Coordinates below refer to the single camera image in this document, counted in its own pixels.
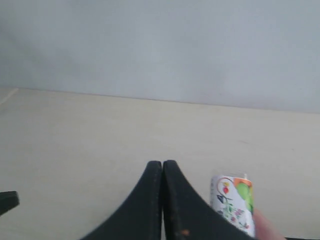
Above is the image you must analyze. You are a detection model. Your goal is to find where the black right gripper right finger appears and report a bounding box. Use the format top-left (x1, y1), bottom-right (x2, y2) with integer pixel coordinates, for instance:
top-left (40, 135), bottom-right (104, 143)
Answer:
top-left (162, 160), bottom-right (253, 240)

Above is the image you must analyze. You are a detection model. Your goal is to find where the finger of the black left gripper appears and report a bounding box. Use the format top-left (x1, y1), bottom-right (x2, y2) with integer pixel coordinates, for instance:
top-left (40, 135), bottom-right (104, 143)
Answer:
top-left (0, 191), bottom-right (20, 216)

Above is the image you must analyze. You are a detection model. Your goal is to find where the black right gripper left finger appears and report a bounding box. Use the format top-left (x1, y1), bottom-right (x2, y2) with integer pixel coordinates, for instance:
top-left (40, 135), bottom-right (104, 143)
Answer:
top-left (83, 161), bottom-right (162, 240)

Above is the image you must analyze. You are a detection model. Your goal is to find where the white floral label bottle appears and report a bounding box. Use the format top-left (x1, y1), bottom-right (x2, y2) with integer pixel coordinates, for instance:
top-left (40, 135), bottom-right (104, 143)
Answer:
top-left (210, 173), bottom-right (256, 238)

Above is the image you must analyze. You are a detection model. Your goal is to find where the person's open hand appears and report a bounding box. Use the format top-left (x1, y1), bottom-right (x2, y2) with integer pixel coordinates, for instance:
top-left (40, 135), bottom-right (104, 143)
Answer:
top-left (253, 209), bottom-right (286, 240)

